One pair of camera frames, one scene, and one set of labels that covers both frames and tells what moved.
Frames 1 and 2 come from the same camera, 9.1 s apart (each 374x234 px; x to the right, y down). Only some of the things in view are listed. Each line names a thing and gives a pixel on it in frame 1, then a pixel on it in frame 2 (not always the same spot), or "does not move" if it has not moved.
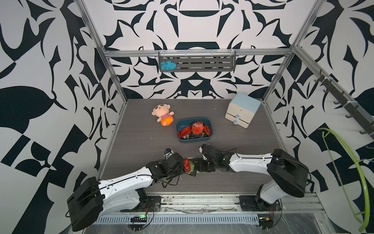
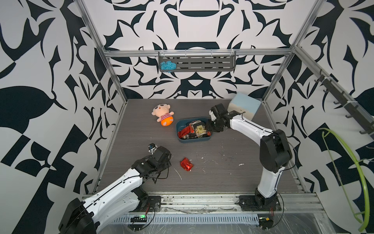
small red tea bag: x=184 y=132 does not move
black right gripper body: x=203 y=165 to x=214 y=125
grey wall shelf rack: x=200 y=61 does not move
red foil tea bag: x=187 y=166 does not move
